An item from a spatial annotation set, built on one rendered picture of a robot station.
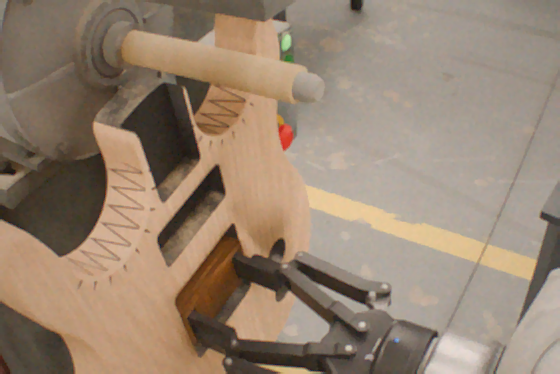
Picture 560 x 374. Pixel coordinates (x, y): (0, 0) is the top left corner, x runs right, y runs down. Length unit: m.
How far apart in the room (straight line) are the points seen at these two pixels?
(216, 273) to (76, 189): 0.36
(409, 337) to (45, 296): 0.28
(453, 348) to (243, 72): 0.28
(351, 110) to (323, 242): 0.80
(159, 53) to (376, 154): 2.05
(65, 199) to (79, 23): 0.35
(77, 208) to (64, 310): 0.48
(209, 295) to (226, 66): 0.21
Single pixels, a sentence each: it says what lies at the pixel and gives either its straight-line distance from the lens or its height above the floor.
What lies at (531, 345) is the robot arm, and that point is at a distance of 0.35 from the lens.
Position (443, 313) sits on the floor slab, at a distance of 2.04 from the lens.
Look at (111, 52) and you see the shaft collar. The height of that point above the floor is 1.25.
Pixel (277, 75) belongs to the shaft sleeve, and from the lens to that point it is 0.55.
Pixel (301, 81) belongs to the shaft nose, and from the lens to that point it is 0.54.
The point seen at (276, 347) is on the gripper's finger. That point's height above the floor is 1.07.
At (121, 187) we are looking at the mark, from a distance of 0.52.
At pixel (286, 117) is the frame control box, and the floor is 0.98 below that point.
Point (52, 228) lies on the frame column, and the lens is 0.92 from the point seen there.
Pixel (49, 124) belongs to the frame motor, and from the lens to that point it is 0.65.
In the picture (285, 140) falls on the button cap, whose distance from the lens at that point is 0.96.
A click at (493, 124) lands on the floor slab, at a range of 2.87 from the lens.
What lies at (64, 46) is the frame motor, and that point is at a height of 1.27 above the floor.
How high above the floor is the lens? 1.53
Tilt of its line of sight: 39 degrees down
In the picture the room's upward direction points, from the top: 3 degrees counter-clockwise
